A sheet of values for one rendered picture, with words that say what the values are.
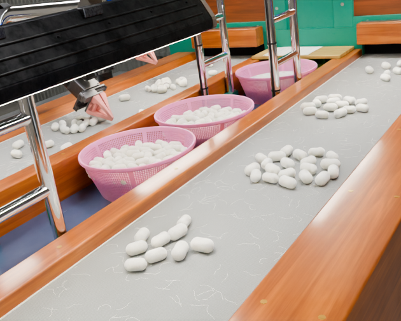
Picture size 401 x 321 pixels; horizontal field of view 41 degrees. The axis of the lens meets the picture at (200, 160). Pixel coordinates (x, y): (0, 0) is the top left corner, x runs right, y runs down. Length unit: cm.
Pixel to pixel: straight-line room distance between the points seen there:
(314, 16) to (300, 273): 145
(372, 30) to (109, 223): 127
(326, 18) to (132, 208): 129
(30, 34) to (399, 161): 67
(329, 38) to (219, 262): 137
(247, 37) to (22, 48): 155
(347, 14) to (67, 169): 116
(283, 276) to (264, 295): 5
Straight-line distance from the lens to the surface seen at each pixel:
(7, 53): 60
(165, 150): 124
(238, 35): 211
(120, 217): 91
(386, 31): 190
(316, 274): 70
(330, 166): 101
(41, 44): 63
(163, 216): 94
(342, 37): 201
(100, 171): 112
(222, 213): 92
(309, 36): 205
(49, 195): 88
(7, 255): 109
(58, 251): 85
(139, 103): 170
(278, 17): 151
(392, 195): 89
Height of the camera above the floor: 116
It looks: 21 degrees down
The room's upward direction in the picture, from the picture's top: 8 degrees counter-clockwise
